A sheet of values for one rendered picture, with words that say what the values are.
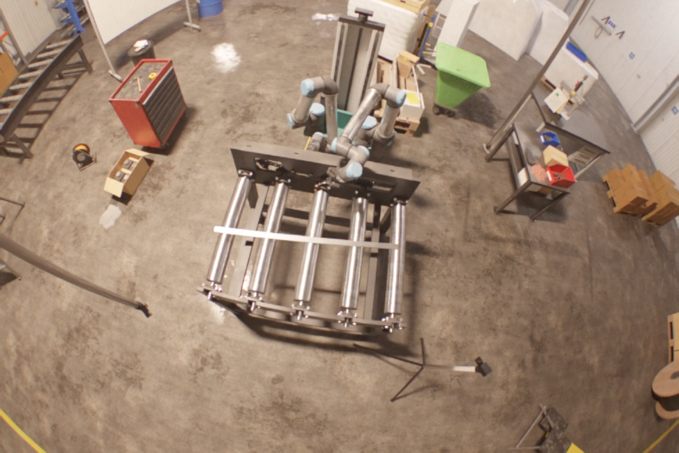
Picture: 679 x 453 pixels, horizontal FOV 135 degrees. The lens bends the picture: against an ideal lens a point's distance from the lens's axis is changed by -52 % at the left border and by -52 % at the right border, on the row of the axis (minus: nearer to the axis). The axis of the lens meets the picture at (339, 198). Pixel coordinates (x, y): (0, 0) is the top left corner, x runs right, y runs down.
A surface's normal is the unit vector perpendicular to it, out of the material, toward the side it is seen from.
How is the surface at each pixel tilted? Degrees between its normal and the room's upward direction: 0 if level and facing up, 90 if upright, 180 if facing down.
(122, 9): 90
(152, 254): 0
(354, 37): 90
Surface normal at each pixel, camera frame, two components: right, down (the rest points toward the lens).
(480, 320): 0.12, -0.49
